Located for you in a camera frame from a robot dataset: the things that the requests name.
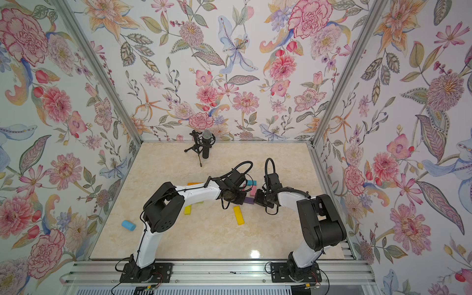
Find purple block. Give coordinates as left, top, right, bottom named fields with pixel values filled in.
left=243, top=197, right=254, bottom=205

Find yellow long block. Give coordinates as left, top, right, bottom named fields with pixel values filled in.
left=184, top=205, right=192, bottom=215

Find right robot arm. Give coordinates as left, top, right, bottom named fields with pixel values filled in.
left=255, top=173, right=347, bottom=284

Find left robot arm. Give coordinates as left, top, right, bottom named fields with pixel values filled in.
left=127, top=170, right=247, bottom=278

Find black microphone tripod stand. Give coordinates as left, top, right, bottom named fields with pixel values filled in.
left=184, top=130, right=203, bottom=166

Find black mesh microphone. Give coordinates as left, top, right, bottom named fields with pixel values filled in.
left=201, top=130, right=216, bottom=159

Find light blue block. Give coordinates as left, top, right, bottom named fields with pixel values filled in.
left=121, top=220, right=136, bottom=232

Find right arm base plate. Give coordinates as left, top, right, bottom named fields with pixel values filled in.
left=265, top=261, right=322, bottom=283

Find aluminium front rail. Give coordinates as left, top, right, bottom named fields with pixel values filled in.
left=60, top=259, right=376, bottom=286

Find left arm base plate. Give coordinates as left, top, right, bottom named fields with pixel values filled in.
left=119, top=263, right=173, bottom=283

